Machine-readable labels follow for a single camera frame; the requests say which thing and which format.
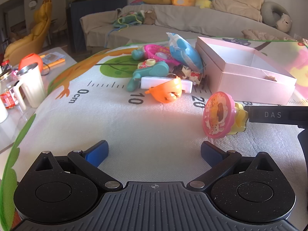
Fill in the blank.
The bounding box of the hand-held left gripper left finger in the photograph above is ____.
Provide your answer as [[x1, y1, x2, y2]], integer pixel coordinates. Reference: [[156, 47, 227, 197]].
[[35, 140, 123, 193]]

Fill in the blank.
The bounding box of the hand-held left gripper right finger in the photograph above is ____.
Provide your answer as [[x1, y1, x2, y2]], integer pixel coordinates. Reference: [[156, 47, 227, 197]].
[[187, 141, 276, 193]]

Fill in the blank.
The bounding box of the pink and yellow spinning top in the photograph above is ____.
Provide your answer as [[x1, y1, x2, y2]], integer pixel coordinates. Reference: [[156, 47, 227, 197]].
[[203, 91, 249, 139]]

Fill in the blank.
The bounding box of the pink cardboard box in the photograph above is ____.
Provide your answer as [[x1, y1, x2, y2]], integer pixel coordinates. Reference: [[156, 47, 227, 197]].
[[195, 37, 297, 105]]

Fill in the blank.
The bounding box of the cartoon figure toy car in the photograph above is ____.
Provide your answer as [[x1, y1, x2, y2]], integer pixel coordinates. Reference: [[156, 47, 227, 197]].
[[172, 65, 208, 89]]

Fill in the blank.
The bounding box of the crumpled beige cloth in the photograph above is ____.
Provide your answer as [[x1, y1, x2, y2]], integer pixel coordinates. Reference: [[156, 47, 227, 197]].
[[242, 29, 283, 40]]

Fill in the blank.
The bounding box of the orange plastic toy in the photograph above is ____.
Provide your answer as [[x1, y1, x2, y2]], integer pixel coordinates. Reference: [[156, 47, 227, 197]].
[[145, 76, 183, 104]]

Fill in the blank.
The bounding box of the blue plastic bag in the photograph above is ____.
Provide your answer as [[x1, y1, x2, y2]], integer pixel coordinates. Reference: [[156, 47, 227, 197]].
[[167, 32, 204, 73]]

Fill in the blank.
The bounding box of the white rectangular box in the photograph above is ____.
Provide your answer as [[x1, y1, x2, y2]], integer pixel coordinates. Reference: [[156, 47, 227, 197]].
[[141, 76, 193, 94]]

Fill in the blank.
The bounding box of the white bear plush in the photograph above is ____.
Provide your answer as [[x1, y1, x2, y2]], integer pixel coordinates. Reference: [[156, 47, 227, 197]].
[[276, 13, 293, 32]]

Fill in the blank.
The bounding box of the white mug with metal lid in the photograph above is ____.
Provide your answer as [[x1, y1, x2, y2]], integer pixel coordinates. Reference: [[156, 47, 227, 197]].
[[13, 63, 47, 109]]

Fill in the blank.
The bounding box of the grey neck pillow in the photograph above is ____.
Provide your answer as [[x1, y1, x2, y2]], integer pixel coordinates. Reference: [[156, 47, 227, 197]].
[[261, 1, 293, 28]]

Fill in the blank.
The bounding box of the teal toy hair dryer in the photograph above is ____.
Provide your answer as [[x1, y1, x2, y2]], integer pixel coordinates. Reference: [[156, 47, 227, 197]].
[[127, 61, 169, 92]]

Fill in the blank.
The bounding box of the beige blanket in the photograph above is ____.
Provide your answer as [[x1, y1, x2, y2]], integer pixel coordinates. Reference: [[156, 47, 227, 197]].
[[212, 0, 264, 22]]

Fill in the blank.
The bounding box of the yellow notebook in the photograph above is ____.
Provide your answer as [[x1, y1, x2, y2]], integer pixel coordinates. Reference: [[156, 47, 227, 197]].
[[40, 53, 66, 68]]

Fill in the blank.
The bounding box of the red label drink bottle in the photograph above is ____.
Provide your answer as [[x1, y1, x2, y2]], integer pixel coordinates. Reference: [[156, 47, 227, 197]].
[[0, 87, 20, 109]]

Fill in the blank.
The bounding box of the green plastic toy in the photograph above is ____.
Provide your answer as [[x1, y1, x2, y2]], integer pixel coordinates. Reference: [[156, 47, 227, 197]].
[[131, 48, 147, 60]]

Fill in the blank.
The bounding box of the pink toy basket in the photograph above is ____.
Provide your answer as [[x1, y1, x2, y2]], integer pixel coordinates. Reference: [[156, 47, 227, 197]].
[[144, 44, 180, 66]]

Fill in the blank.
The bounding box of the orange round container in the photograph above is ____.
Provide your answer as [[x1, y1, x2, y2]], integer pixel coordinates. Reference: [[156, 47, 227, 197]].
[[19, 53, 44, 71]]

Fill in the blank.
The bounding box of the clear glass jar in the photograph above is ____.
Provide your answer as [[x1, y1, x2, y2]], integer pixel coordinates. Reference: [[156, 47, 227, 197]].
[[0, 70, 17, 94]]

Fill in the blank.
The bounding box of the beige covered sofa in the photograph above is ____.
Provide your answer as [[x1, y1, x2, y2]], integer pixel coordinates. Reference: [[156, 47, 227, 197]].
[[79, 0, 296, 53]]

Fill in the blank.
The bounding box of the brown plush toy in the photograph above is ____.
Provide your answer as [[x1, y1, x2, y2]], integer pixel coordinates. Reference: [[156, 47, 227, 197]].
[[143, 10, 157, 25]]

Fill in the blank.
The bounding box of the yellow chair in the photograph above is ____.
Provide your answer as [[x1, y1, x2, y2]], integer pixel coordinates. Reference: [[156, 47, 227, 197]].
[[3, 0, 53, 60]]

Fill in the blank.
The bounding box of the green knitted cloth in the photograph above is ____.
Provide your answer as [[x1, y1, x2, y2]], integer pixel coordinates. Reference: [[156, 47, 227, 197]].
[[113, 11, 145, 29]]

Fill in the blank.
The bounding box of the pink and yellow toy camera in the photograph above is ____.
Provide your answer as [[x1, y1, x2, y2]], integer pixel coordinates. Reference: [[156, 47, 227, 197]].
[[138, 59, 156, 70]]

